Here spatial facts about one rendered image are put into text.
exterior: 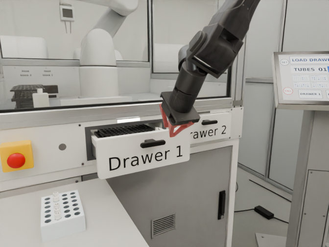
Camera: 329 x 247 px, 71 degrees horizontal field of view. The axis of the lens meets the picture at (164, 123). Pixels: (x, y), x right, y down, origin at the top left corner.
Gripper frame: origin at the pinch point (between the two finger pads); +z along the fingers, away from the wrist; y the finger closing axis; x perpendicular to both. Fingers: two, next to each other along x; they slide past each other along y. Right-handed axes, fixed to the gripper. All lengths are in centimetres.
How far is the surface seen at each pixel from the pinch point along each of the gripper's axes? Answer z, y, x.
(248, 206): 119, -1, -111
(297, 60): -3, 27, -82
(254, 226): 107, -17, -95
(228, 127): 19.8, 11.7, -40.0
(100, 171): 11.2, -1.5, 18.1
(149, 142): 4.1, 0.0, 5.3
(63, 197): 13.9, -5.0, 27.6
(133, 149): 7.8, 1.2, 8.7
